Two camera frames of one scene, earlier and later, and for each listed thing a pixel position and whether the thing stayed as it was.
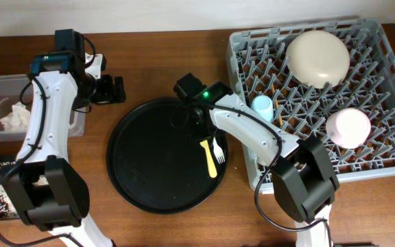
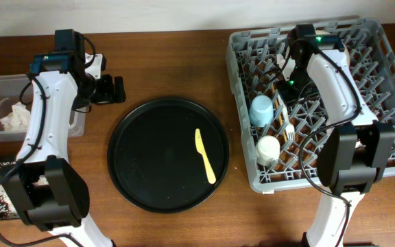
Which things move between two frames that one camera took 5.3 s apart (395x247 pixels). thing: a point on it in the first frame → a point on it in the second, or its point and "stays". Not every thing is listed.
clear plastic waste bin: [4, 107] stays
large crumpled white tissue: [18, 120] stays
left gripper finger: [119, 92] stays
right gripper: [178, 118] → [287, 91]
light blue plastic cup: [262, 105] stays
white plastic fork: [218, 151] → [289, 127]
